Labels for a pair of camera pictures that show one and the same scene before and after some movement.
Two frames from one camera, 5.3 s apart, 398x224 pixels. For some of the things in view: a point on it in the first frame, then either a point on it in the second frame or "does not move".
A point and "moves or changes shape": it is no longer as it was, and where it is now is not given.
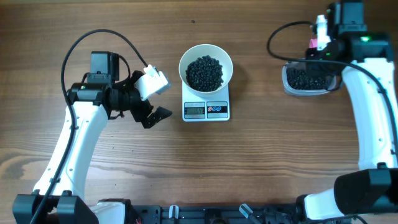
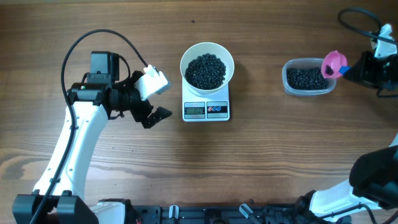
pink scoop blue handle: x=313 y=43 moves or changes shape
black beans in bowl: x=204 y=74 does not move
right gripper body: x=322 y=69 to x=375 y=71
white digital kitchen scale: x=202 y=108 does not move
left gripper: x=139 y=114 does not move
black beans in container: x=296 y=79 does not move
